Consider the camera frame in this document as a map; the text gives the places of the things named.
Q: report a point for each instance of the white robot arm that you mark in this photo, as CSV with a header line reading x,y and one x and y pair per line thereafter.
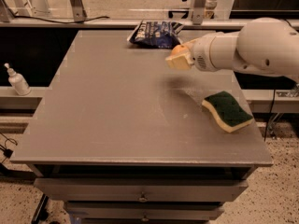
x,y
264,47

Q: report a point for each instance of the drawer with knob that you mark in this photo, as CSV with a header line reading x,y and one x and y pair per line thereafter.
x,y
144,211
141,190

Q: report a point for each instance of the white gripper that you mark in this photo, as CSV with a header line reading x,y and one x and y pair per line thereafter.
x,y
200,54

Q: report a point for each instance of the top drawer with knob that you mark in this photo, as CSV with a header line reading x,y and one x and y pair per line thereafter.
x,y
141,190

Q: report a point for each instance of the orange fruit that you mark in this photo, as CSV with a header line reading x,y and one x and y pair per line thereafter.
x,y
178,49

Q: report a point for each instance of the metal frame leg right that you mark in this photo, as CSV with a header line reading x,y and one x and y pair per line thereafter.
x,y
198,11

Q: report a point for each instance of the green yellow sponge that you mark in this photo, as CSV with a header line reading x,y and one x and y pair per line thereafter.
x,y
227,111

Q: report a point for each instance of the white pump bottle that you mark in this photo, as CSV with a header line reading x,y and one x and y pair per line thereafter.
x,y
17,81

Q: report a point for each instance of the blue chip bag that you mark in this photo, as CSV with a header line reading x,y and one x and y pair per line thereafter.
x,y
156,34

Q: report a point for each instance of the metal frame leg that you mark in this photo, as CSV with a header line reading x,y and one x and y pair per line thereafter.
x,y
79,13
198,11

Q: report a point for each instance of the metal frame leg left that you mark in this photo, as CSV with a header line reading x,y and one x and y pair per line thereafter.
x,y
79,13

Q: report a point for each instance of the grey drawer cabinet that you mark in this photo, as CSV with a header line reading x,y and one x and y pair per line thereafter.
x,y
116,111

